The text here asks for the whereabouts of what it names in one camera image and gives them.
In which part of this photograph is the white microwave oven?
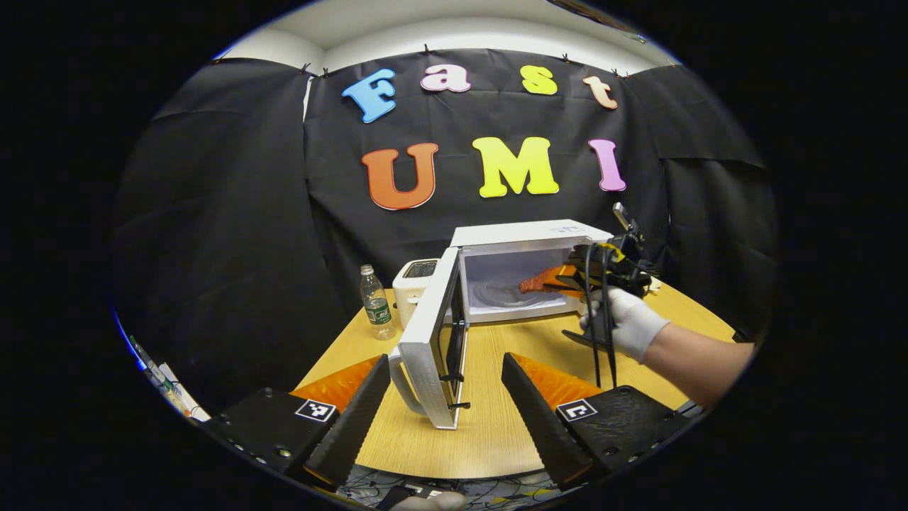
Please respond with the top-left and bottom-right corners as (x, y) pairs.
(388, 219), (614, 431)

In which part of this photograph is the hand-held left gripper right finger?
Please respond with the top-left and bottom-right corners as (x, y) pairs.
(501, 353), (692, 490)

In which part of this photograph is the tangle of floor cables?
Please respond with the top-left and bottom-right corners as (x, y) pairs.
(340, 468), (561, 510)

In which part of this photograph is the clear plastic water bottle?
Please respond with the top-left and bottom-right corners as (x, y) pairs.
(360, 265), (397, 341)

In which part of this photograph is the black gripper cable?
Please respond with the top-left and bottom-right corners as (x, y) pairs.
(602, 248), (619, 390)

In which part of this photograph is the white toaster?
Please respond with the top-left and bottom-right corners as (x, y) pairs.
(392, 259), (441, 331)

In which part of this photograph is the red meat slice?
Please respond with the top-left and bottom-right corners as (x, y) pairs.
(519, 266), (568, 295)

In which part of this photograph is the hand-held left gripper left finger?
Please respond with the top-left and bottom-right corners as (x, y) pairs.
(209, 355), (392, 492)

